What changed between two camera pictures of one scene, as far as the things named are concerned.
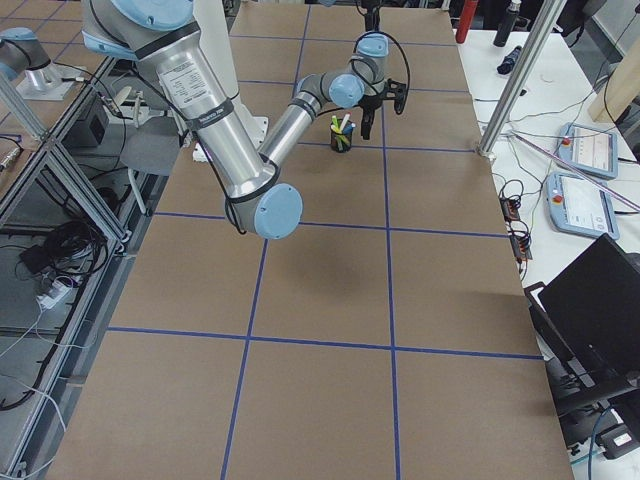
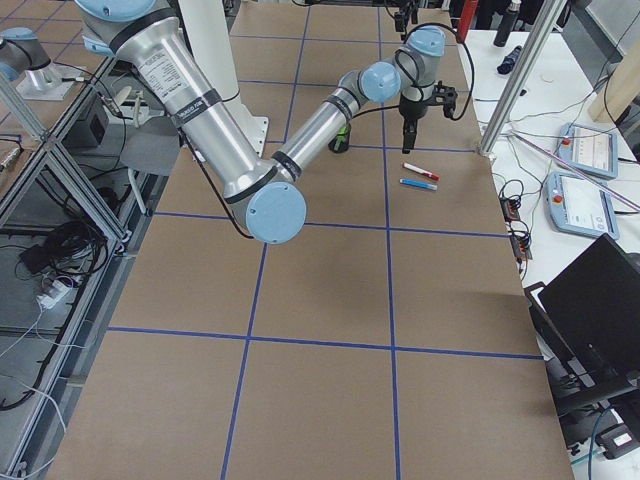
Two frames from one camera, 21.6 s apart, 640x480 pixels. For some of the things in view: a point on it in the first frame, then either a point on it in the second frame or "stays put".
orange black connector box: [510, 208] stays put
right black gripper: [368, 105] → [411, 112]
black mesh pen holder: [341, 143] stays put
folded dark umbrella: [506, 65] stays put
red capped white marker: [349, 128] → [428, 174]
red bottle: [466, 20] stays put
